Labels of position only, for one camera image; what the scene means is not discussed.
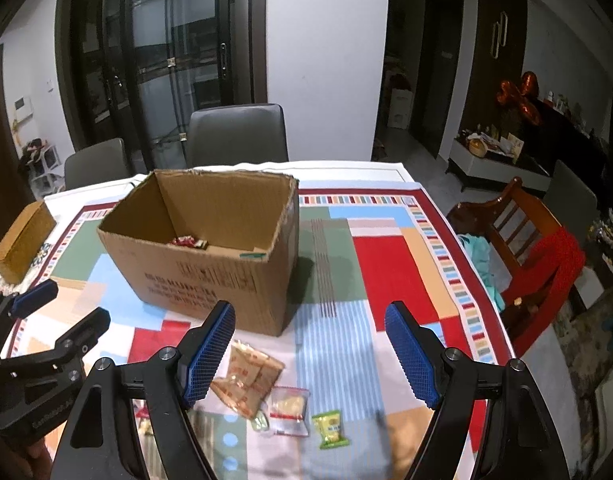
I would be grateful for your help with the clear packet with red stripe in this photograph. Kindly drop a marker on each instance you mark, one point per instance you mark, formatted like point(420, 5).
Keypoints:
point(289, 410)

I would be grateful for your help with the tall dark wardrobe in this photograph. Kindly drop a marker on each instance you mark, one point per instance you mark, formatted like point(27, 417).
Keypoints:
point(486, 20)

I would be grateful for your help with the colourful patchwork tablecloth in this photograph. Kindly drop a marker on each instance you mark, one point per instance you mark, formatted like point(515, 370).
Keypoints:
point(386, 260)

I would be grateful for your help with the small candy packet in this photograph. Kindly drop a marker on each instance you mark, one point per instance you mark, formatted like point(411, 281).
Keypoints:
point(145, 425)

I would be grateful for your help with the grey leather chair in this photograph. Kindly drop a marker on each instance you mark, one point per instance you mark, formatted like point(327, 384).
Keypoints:
point(94, 162)
point(236, 132)
point(571, 195)

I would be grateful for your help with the red foil balloon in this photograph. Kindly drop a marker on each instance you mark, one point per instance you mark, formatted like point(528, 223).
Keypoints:
point(511, 92)

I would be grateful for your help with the red cloth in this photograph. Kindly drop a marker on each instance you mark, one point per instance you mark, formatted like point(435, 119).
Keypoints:
point(556, 260)

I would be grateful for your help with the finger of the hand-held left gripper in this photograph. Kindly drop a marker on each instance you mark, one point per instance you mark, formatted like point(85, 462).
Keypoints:
point(34, 297)
point(81, 335)

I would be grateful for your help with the white intercom panel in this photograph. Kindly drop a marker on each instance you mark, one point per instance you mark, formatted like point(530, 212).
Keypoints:
point(24, 107)

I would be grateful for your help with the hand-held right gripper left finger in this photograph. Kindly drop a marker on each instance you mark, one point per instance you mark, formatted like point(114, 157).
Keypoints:
point(209, 355)

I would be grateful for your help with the white low cabinet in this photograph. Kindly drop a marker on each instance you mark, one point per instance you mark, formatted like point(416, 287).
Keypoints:
point(471, 170)

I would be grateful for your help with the woven basket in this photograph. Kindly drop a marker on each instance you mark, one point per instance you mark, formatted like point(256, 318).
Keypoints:
point(477, 147)

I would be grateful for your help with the teal cloth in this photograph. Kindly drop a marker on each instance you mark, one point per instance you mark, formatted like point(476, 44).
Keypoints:
point(486, 260)

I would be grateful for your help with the dark room door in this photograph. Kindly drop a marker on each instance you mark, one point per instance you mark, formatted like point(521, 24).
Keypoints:
point(436, 60)

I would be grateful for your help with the wooden chair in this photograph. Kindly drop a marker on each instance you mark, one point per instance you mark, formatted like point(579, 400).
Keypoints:
point(516, 210)

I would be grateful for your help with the white paper bag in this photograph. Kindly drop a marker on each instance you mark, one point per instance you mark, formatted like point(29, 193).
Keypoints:
point(400, 110)

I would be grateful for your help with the dark sideboard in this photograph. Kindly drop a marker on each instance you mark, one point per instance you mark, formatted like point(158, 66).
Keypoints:
point(576, 150)

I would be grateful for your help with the beige biscuit packet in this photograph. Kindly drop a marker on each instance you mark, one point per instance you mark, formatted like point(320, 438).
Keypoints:
point(246, 375)

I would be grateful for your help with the brown tissue box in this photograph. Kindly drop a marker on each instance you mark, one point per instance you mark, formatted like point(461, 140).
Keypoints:
point(21, 245)

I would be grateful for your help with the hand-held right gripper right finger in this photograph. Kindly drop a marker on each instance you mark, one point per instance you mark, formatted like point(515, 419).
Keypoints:
point(411, 355)

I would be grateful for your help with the brown cardboard box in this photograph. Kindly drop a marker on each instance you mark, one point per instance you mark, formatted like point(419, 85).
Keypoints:
point(211, 290)

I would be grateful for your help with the green candy packet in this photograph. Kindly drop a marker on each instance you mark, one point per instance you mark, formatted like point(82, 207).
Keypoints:
point(330, 427)

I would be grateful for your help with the red snack packet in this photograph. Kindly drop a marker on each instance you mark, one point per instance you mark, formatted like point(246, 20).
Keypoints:
point(186, 241)

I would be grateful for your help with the small clear candy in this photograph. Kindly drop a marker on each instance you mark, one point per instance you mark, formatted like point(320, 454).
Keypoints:
point(260, 422)

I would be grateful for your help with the black framed glass doors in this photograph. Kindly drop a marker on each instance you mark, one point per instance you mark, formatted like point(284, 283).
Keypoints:
point(151, 60)

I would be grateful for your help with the white shoe rack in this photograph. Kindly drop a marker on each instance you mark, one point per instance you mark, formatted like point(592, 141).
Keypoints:
point(41, 165)

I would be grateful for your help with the patterned rug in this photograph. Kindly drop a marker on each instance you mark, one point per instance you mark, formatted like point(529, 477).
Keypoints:
point(586, 340)

